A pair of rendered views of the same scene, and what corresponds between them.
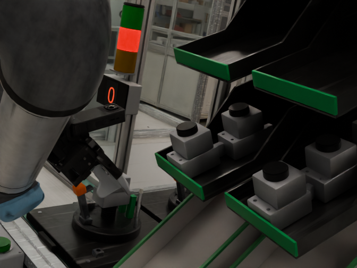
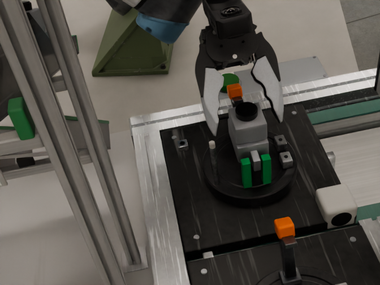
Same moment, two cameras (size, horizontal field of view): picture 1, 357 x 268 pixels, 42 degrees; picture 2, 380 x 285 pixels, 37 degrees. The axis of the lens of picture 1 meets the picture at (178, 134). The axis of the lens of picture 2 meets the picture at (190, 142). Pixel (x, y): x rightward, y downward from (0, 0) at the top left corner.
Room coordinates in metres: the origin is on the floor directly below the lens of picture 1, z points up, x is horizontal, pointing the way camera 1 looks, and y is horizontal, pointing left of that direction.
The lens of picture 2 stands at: (1.16, -0.37, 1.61)
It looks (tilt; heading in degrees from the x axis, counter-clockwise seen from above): 45 degrees down; 130
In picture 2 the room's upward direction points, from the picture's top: 9 degrees counter-clockwise
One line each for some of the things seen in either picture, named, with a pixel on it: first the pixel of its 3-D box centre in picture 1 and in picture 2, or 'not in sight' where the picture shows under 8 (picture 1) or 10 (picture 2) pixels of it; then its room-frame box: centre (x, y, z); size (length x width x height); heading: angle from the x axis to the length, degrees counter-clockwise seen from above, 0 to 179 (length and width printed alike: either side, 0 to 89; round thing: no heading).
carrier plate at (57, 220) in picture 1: (105, 230); (249, 173); (0.87, 0.11, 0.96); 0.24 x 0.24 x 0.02; 43
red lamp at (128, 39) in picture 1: (128, 39); not in sight; (1.09, 0.15, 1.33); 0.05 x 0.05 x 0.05
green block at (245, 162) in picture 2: (130, 206); (246, 173); (0.89, 0.07, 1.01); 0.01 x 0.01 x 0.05; 43
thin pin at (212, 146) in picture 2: (138, 208); (214, 163); (0.85, 0.05, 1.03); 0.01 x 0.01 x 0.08
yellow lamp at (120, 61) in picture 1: (125, 60); not in sight; (1.09, 0.15, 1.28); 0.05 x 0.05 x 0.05
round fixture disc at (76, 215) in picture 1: (107, 222); (249, 165); (0.87, 0.11, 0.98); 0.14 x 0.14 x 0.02
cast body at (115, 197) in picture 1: (117, 185); (249, 132); (0.88, 0.10, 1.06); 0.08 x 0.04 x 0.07; 133
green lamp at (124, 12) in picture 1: (132, 17); not in sight; (1.09, 0.15, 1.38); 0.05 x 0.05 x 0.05
